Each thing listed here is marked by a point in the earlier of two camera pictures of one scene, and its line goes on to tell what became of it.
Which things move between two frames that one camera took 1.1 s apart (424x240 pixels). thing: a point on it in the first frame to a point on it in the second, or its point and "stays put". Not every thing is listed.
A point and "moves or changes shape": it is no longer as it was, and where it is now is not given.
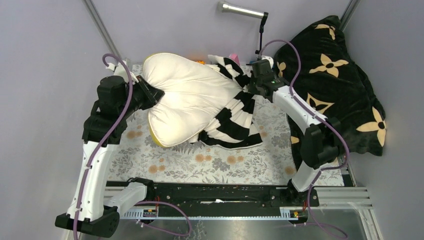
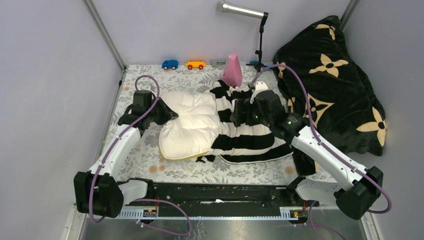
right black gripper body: (255, 83) to (256, 117)
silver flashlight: (226, 7) stays put
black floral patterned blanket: (315, 63) stays put
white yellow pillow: (195, 95) moves or changes shape
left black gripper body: (136, 100) to (152, 113)
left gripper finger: (152, 94) to (164, 113)
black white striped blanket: (234, 127) to (242, 144)
